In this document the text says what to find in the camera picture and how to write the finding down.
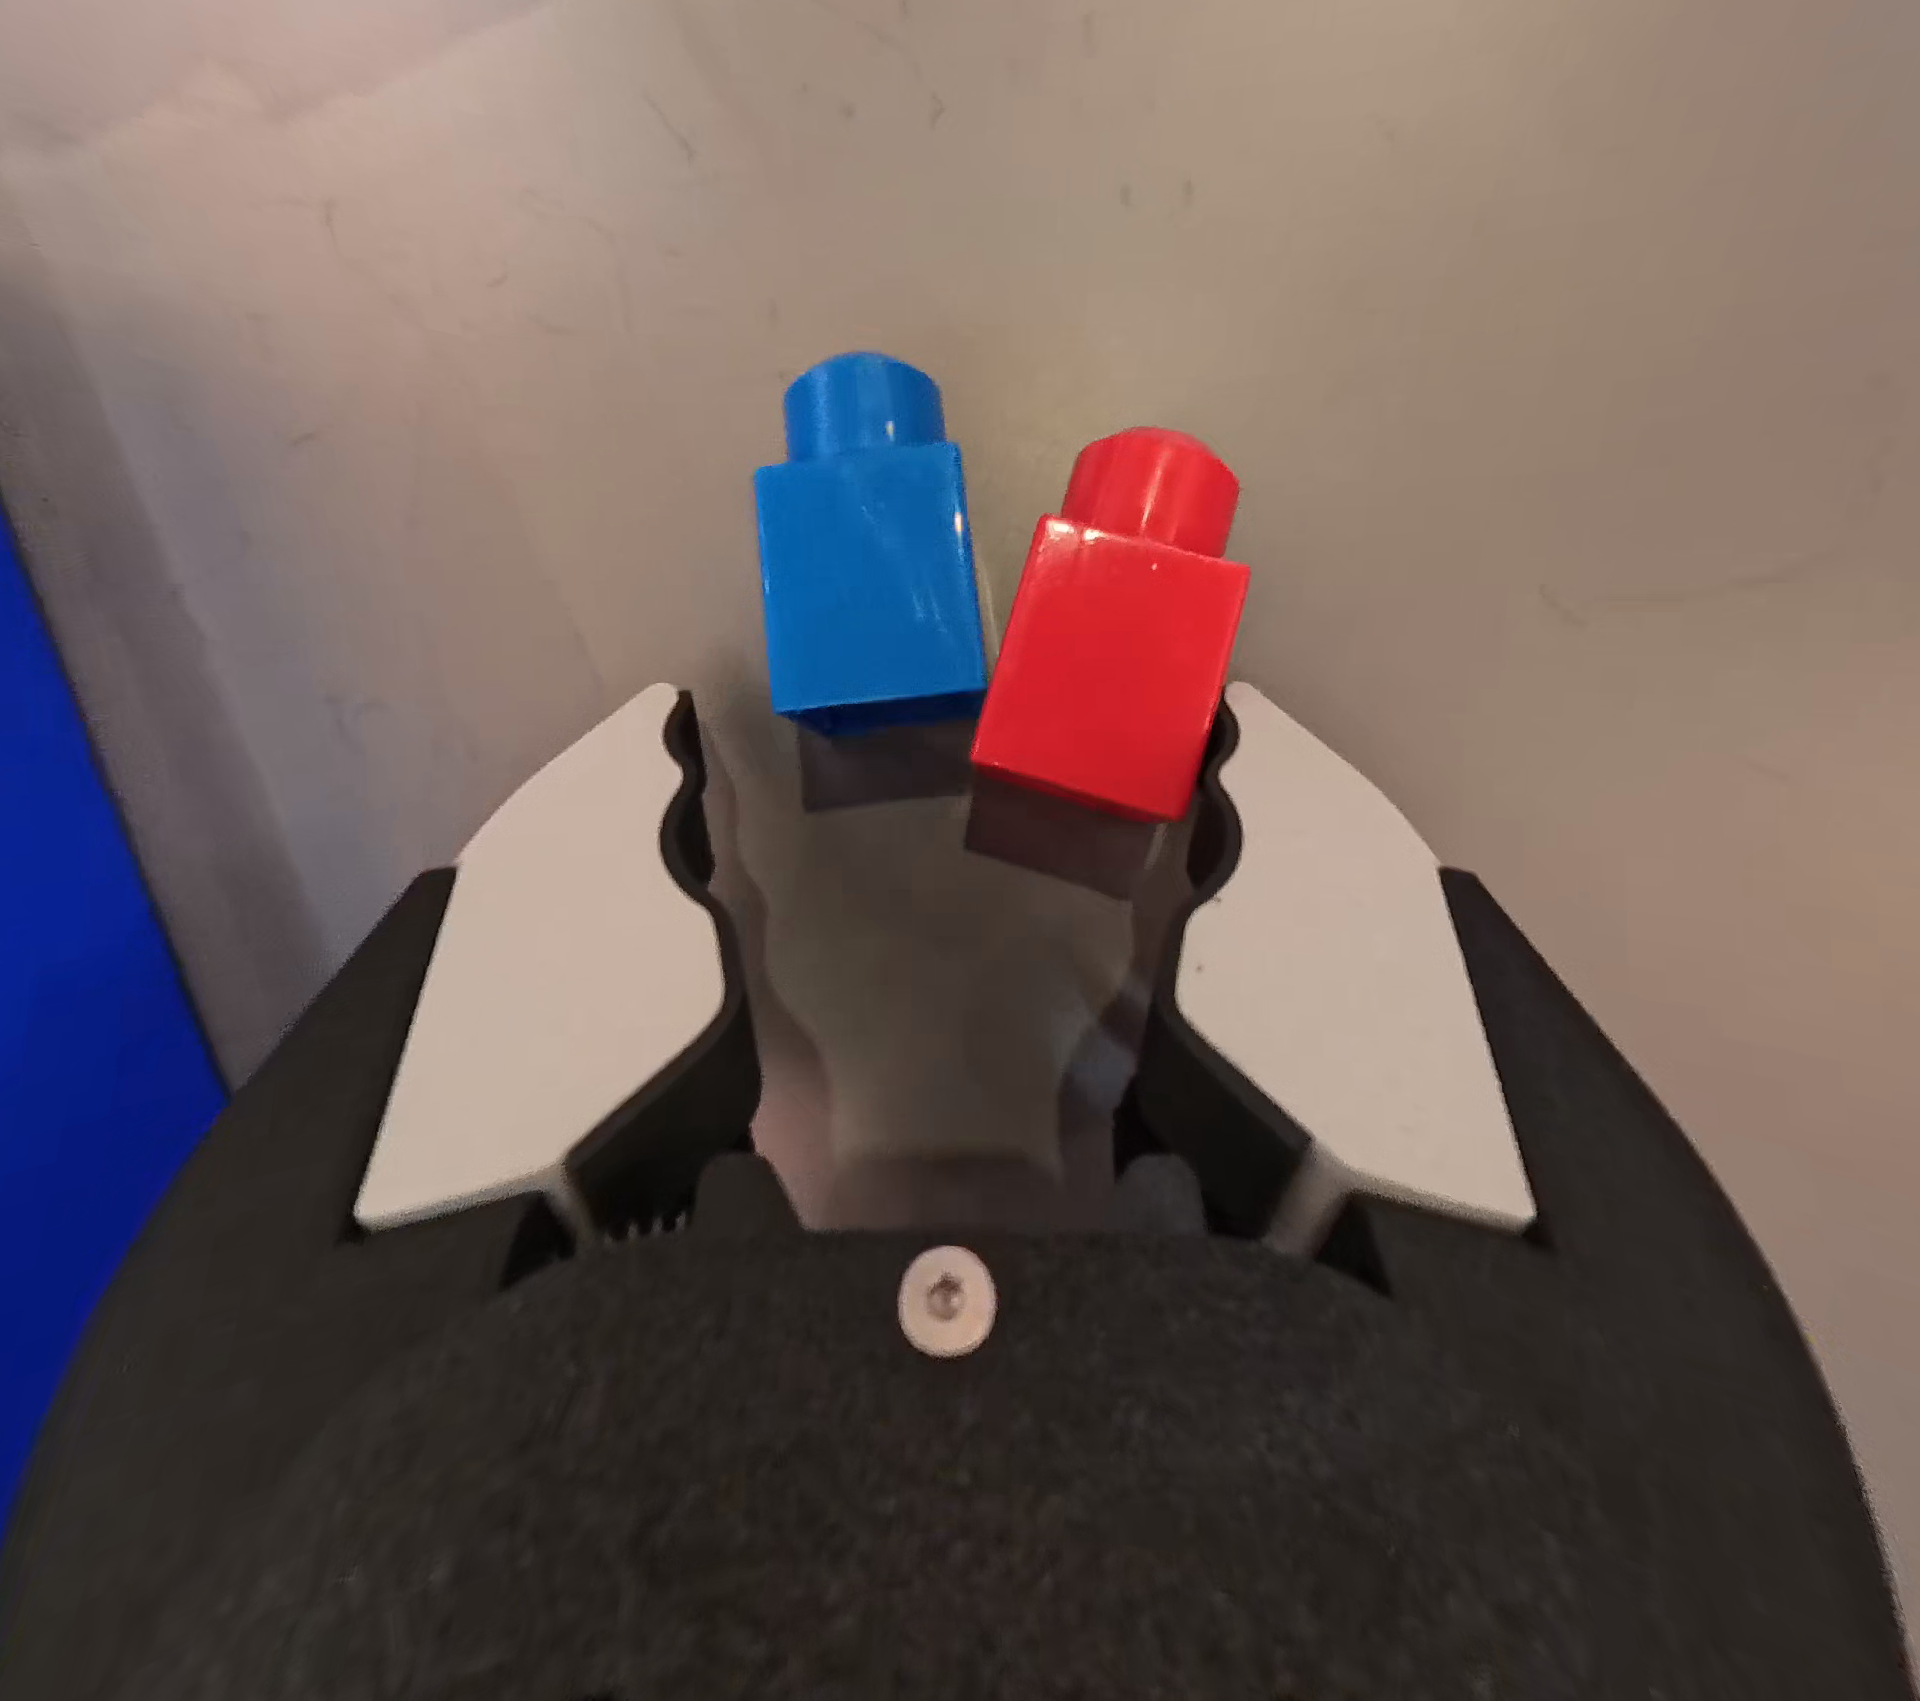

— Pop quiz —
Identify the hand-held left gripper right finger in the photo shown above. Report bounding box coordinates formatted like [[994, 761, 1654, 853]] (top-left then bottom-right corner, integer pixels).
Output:
[[1128, 682, 1539, 1240]]

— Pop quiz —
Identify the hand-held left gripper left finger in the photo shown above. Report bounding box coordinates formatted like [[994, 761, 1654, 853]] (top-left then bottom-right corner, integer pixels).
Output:
[[353, 682, 758, 1234]]

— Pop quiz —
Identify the red one-stud block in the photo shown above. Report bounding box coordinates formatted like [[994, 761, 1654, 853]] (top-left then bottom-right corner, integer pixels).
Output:
[[963, 425, 1254, 824]]

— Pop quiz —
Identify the blue plastic bin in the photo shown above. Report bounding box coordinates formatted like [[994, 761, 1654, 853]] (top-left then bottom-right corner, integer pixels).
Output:
[[0, 499, 233, 1535]]

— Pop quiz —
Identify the blue one-stud block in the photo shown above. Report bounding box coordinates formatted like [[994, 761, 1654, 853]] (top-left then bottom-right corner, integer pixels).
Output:
[[752, 347, 994, 739]]

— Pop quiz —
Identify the grey desk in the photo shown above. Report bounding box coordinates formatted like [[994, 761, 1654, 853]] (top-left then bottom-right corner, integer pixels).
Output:
[[0, 0, 1920, 1432]]

